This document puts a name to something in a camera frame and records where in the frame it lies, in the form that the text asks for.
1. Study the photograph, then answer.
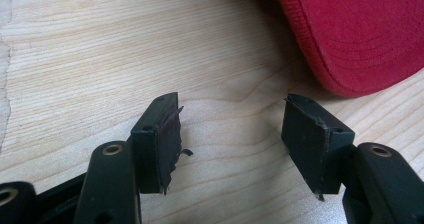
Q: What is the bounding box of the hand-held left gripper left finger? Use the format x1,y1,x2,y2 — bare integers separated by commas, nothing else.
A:
129,91,194,196

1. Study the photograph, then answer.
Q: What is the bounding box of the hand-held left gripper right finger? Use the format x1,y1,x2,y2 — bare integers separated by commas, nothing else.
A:
280,93,356,202

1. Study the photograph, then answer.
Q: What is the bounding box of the red baseball cap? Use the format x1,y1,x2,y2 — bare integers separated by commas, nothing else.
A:
271,0,424,98

